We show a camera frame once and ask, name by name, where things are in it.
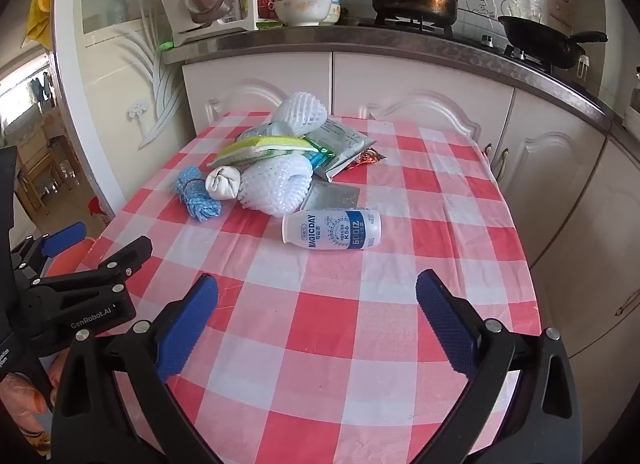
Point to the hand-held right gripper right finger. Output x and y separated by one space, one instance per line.
447 324

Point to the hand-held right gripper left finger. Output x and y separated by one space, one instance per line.
187 329

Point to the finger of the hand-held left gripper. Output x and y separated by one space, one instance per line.
65 236
131 251

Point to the orange plastic basin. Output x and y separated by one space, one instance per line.
65 261

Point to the green snack packet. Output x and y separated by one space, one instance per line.
265 146

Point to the person's left hand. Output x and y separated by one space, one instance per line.
30 394

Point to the red bag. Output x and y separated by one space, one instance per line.
97 209

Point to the wooden chair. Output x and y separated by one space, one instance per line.
45 169

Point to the blue checked cloth bundle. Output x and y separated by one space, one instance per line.
195 191

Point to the red white checked tablecloth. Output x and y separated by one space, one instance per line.
350 344

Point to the white rolled cloth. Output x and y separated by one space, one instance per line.
224 183

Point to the white yogurt bottle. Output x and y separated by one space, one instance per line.
330 229

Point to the white cabinet door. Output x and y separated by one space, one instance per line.
600 294
550 169
255 84
425 89

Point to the white foam fruit net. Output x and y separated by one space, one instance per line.
272 184
300 114

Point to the silver foil packet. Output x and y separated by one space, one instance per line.
332 194

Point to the frosted glass sliding door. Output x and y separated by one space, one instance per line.
115 69

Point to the clear plastic bottle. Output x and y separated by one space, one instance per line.
260 131

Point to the red snack wrapper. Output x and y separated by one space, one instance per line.
367 158

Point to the green scrubber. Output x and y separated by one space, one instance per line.
166 46

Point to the blue wipes packet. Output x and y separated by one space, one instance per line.
320 159

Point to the grey white packet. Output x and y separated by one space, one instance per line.
340 136

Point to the yellow cloth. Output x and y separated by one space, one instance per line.
40 9

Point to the white utensil holder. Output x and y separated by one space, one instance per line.
177 14

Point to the grey kitchen countertop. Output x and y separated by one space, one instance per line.
300 41

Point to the black gas stove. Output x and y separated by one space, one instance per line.
470 36

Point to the white ceramic bowl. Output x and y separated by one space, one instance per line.
302 9

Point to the black wok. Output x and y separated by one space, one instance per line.
545 39

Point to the blue patterned bowl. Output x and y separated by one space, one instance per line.
334 4

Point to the white flower wall hook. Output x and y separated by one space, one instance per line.
137 109

